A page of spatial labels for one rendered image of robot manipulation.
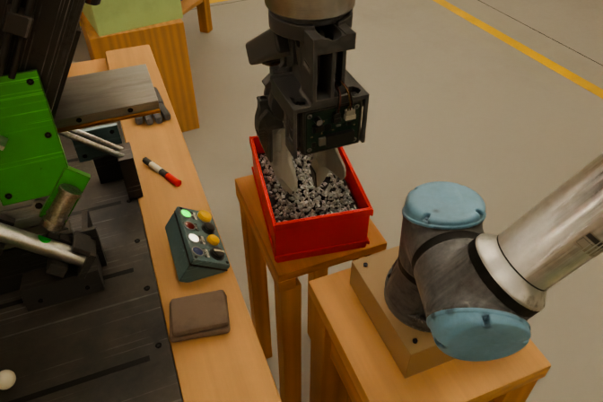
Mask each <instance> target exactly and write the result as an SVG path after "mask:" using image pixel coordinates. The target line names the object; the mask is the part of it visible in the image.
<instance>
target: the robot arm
mask: <svg viewBox="0 0 603 402"><path fill-rule="evenodd" d="M265 4H266V7H267V8H268V24H269V28H270V29H268V30H267V31H264V32H263V33H261V34H260V35H258V36H257V37H256V38H254V39H252V40H250V41H249V42H247V43H246V50H247V55H248V59H249V63H250V64H251V65H257V64H262V65H265V66H269V74H268V75H267V76H266V77H265V78H264V79H263V80H262V83H263V84H264V85H265V89H264V95H261V96H257V101H258V106H257V110H256V114H255V130H256V133H257V136H258V139H259V141H260V143H261V145H262V147H263V149H264V152H265V154H266V156H267V158H268V160H269V163H270V165H271V167H272V169H273V171H274V173H275V176H276V177H277V179H278V181H279V183H280V184H281V186H282V187H283V188H284V189H285V190H286V191H287V192H288V193H289V194H290V195H291V194H293V193H294V192H296V191H297V188H298V180H297V176H296V172H295V169H294V166H293V165H294V162H293V158H294V159H297V148H298V149H299V150H300V152H301V154H303V155H308V154H312V162H311V164H310V172H311V176H312V179H313V183H314V186H315V188H318V187H319V186H320V185H321V184H322V182H323V181H324V179H325V178H326V176H327V175H328V173H329V171H330V170H331V171H332V172H333V173H334V174H336V175H337V176H338V177H339V178H340V179H344V178H345V176H346V168H345V164H344V162H343V159H342V157H341V155H340V153H339V151H338V148H337V147H341V146H346V145H349V144H356V143H359V140H360V141H361V142H362V143H364V141H365V132H366V123H367V113H368V104H369V95H370V94H369V93H368V92H367V91H366V90H364V88H363V87H362V86H361V85H360V84H359V83H358V82H357V81H356V80H355V79H354V78H353V77H352V75H351V74H350V73H349V72H348V71H347V70H346V69H345V64H346V51H347V50H350V49H355V39H356V32H355V31H353V30H352V29H351V28H352V23H353V8H354V5H355V0H265ZM362 110H363V118H362ZM361 121H362V127H361ZM402 215H403V221H402V228H401V236H400V244H399V252H398V258H397V260H396V261H395V263H394V264H393V266H392V267H391V269H390V270H389V272H388V274H387V276H386V280H385V287H384V297H385V301H386V303H387V305H388V307H389V309H390V311H391V312H392V313H393V315H394V316H395V317H396V318H397V319H399V320H400V321H401V322H403V323H404V324H406V325H407V326H409V327H411V328H414V329H417V330H420V331H423V332H429V333H432V335H433V340H434V342H435V344H436V345H437V346H438V348H439V349H440V350H441V351H442V352H444V353H445V354H446V355H448V356H450V357H453V358H456V359H459V360H463V361H471V362H479V361H491V360H496V359H500V358H503V357H506V356H509V355H511V354H515V353H517V352H518V351H519V350H521V349H522V348H523V347H524V346H526V344H527V343H528V342H529V339H530V337H531V333H530V325H529V323H528V322H527V320H528V319H530V318H531V317H533V316H534V315H536V314H537V313H539V312H540V311H542V310H543V309H544V308H545V307H546V292H547V290H548V289H549V288H551V287H552V286H554V285H555V284H557V283H559V282H560V281H562V280H563V279H565V277H567V276H568V275H570V274H571V273H573V272H574V271H576V270H577V269H579V268H580V267H582V266H583V265H585V264H586V263H588V262H589V261H591V260H592V259H594V258H595V257H596V256H598V255H599V254H601V253H602V252H603V153H602V154H600V155H599V156H598V157H597V158H595V159H594V160H593V161H592V162H590V163H589V164H587V165H586V166H585V167H584V168H582V169H581V170H580V171H578V172H577V173H576V174H575V175H573V176H572V177H571V178H570V179H568V180H567V181H566V182H565V183H564V184H563V185H561V186H560V187H559V188H557V189H556V190H555V191H554V192H552V193H551V194H550V195H549V196H547V197H546V198H545V199H543V200H542V201H541V202H540V203H538V204H537V205H535V206H534V207H533V208H532V209H530V210H529V211H528V212H527V213H525V214H524V215H523V216H522V217H521V218H520V219H519V220H517V221H516V222H515V223H513V224H512V225H511V226H509V227H508V228H507V229H506V230H504V231H503V232H502V233H500V234H498V235H496V234H489V233H484V229H483V221H484V220H485V217H486V212H485V202H484V200H483V198H482V197H481V196H479V195H478V194H477V192H476V191H474V190H473V189H471V188H468V187H466V186H462V185H460V184H458V183H453V182H448V181H434V182H428V183H424V184H422V185H420V186H417V187H416V188H415V189H413V190H411V191H410V192H409V193H408V195H407V197H406V202H405V205H404V207H403V209H402Z"/></svg>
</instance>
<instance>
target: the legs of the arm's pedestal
mask: <svg viewBox="0 0 603 402"><path fill-rule="evenodd" d="M536 383H537V380H535V381H533V382H531V383H529V384H527V385H525V386H522V387H520V388H518V389H515V390H513V391H510V392H508V393H506V394H504V395H501V396H499V397H498V398H494V399H492V400H489V401H487V402H526V400H527V398H528V396H529V394H530V392H531V390H533V388H534V386H535V384H536ZM347 393H348V395H349V397H350V399H351V401H352V402H362V400H361V398H360V396H359V394H358V392H357V390H356V388H355V386H354V384H353V382H352V380H351V378H350V376H349V374H348V372H347V370H346V368H345V366H344V364H343V362H342V360H341V358H340V356H339V354H338V352H337V350H336V348H335V346H334V344H333V342H332V340H331V338H330V336H329V333H328V331H327V329H326V327H325V325H324V323H323V321H322V319H321V317H320V315H319V313H318V311H317V309H316V307H315V305H314V303H313V301H312V300H311V338H310V402H346V399H347Z"/></svg>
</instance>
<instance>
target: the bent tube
mask: <svg viewBox="0 0 603 402"><path fill-rule="evenodd" d="M7 141H8V138H6V137H4V136H2V135H0V150H1V151H3V150H4V148H5V146H6V143H7ZM0 242H2V243H5V244H8V245H11V246H14V247H16V248H20V249H25V250H28V251H30V252H34V253H37V254H40V255H42V256H45V257H49V258H53V259H56V260H60V261H63V262H66V263H68V264H71V265H75V266H78V267H81V266H82V265H83V263H84V261H85V259H86V256H84V255H81V254H78V253H74V252H72V246H70V245H67V244H65V243H62V242H59V241H56V240H51V241H50V242H48V243H43V242H41V241H40V240H39V238H38V234H35V233H32V232H27V231H25V230H22V229H19V228H16V227H13V226H11V225H8V224H4V223H0Z"/></svg>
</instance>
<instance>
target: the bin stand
mask: <svg viewBox="0 0 603 402"><path fill-rule="evenodd" d="M235 186H236V196H237V198H238V200H239V202H240V215H241V224H242V232H243V241H244V249H245V259H246V267H247V276H248V284H249V300H250V309H251V317H252V323H253V326H254V328H255V330H256V333H257V335H258V340H259V342H260V344H261V347H262V349H263V352H264V355H265V357H266V359H267V358H270V357H272V343H271V329H270V317H269V303H268V289H267V267H268V269H269V271H270V273H271V276H272V277H273V279H274V284H275V316H276V333H277V350H278V366H279V383H280V398H281V400H282V402H302V284H301V282H300V280H299V278H298V276H301V275H306V274H308V334H309V337H310V338H311V297H310V295H309V281H311V280H314V279H317V278H320V277H322V276H325V275H328V268H329V267H332V266H334V265H338V264H341V263H344V262H346V261H350V260H353V261H354V260H356V259H359V258H364V257H367V256H370V255H372V254H375V253H378V252H381V251H383V250H386V248H387V242H386V241H385V239H384V238H383V236H382V235H381V233H380V232H379V230H378V229H377V227H376V226H375V224H374V223H373V222H372V220H371V218H370V219H369V226H368V233H367V236H368V239H369V241H370V244H366V247H365V248H360V249H351V250H346V251H340V252H336V253H330V254H326V255H320V256H315V257H310V258H301V259H295V260H290V261H285V262H280V263H277V262H275V259H274V255H273V251H272V248H271V244H270V240H269V237H268V233H267V227H266V223H265V219H264V215H263V212H262V208H261V204H260V201H259V197H258V191H257V187H256V183H255V180H254V177H253V174H252V175H248V176H245V177H241V178H237V179H235Z"/></svg>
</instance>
